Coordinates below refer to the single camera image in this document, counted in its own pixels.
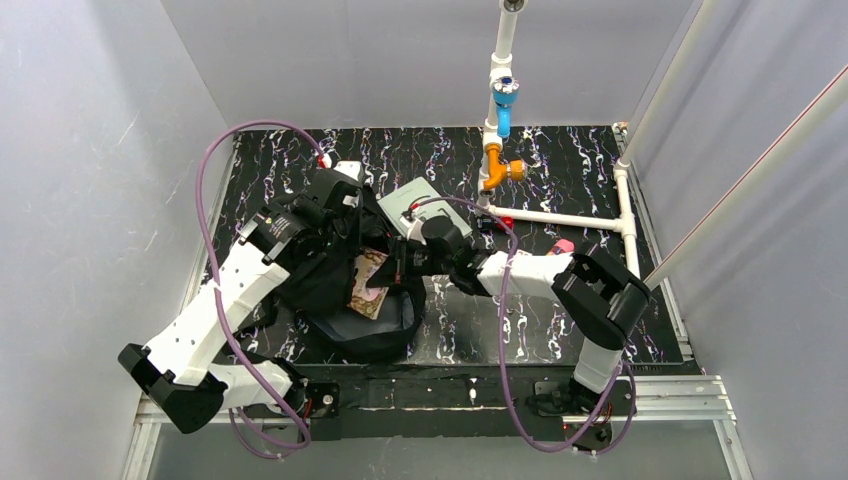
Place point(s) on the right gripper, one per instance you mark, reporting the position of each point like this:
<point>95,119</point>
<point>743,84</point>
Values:
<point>403,263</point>

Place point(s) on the black student backpack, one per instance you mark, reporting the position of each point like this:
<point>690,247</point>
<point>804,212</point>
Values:
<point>322,238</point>

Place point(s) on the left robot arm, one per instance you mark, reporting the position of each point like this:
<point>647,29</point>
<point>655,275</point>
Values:
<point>194,368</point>

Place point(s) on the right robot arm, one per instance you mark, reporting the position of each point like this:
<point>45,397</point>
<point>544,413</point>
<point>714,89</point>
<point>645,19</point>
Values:
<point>604,299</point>

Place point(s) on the orange flashlight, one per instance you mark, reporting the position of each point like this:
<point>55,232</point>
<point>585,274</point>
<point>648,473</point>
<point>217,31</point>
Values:
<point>497,171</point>

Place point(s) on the pink eraser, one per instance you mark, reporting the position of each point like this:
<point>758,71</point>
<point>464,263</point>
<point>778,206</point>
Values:
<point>561,246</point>

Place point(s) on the blue flashlight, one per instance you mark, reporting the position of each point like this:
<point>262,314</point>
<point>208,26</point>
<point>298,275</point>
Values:
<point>504,93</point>

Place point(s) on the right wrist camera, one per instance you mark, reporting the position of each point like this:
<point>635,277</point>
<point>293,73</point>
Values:
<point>413,223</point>

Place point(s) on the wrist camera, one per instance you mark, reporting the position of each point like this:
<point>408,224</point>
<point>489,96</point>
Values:
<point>413,223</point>
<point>353,170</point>

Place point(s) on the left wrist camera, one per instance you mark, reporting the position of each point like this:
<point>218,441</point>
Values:
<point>353,170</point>

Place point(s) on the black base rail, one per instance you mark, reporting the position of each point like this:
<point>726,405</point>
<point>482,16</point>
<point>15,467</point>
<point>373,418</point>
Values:
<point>414,401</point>

